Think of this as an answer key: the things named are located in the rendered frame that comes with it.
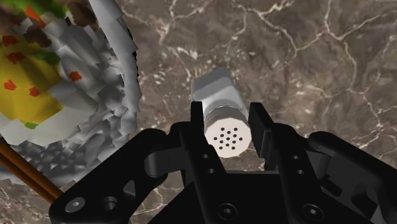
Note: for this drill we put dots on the white bowl of food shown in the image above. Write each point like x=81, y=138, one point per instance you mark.
x=62, y=90

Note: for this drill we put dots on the white salt shaker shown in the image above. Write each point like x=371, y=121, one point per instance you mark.
x=221, y=118

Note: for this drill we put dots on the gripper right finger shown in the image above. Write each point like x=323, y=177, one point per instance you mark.
x=294, y=161

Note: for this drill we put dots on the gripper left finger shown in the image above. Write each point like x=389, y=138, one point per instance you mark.
x=189, y=155

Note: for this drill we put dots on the brown chopstick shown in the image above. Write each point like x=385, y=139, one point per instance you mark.
x=32, y=175
x=24, y=183

